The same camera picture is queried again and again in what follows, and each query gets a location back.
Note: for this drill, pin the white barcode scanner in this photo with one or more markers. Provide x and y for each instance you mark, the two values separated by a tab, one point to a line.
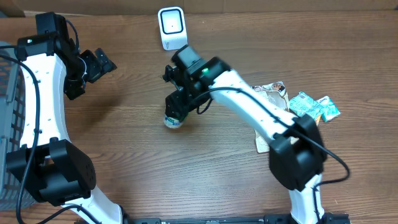
173	31

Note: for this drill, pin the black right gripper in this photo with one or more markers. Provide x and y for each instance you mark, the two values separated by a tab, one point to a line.
178	103

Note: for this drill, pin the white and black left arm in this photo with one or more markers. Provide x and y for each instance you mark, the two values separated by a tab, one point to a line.
47	165

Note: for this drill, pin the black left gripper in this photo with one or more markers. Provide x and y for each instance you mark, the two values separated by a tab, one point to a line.
97	67

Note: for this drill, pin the teal wet wipes pack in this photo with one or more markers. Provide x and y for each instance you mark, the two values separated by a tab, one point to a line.
303	104

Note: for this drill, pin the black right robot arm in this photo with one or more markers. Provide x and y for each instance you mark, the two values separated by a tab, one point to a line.
296	153

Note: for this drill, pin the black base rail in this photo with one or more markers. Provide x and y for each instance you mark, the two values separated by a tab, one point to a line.
328	218

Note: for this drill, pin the beige brown snack pouch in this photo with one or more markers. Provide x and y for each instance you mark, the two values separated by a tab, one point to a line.
275	93

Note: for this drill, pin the small teal tissue pack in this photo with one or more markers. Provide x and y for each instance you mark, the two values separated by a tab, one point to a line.
330	111

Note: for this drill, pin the green lid jar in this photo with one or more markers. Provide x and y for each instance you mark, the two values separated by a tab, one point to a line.
173	123

